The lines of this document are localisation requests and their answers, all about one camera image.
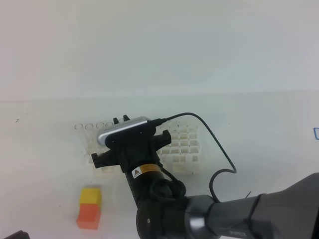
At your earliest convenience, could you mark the blue marking at edge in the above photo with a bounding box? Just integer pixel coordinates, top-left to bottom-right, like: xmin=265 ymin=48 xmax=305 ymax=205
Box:
xmin=314 ymin=127 xmax=319 ymax=140

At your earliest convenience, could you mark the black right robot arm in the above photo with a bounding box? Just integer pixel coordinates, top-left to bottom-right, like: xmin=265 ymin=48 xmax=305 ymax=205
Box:
xmin=92 ymin=116 xmax=319 ymax=239

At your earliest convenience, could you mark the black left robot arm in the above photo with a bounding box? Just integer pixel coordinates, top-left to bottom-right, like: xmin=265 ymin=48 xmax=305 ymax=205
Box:
xmin=4 ymin=230 xmax=30 ymax=239

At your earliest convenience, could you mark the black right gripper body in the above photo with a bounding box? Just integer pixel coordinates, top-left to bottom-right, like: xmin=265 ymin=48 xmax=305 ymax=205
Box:
xmin=91 ymin=130 xmax=171 ymax=173

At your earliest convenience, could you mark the yellow and orange block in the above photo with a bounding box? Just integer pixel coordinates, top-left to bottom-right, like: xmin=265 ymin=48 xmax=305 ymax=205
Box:
xmin=76 ymin=188 xmax=102 ymax=230

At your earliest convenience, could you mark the white test tube rack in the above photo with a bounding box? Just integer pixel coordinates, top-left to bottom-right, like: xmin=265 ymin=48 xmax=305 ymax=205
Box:
xmin=83 ymin=119 xmax=201 ymax=176

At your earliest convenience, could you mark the clear test tube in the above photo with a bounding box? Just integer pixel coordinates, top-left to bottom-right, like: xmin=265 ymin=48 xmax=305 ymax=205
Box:
xmin=84 ymin=123 xmax=96 ymax=144
xmin=105 ymin=121 xmax=114 ymax=127
xmin=74 ymin=123 xmax=87 ymax=147
xmin=96 ymin=122 xmax=105 ymax=129

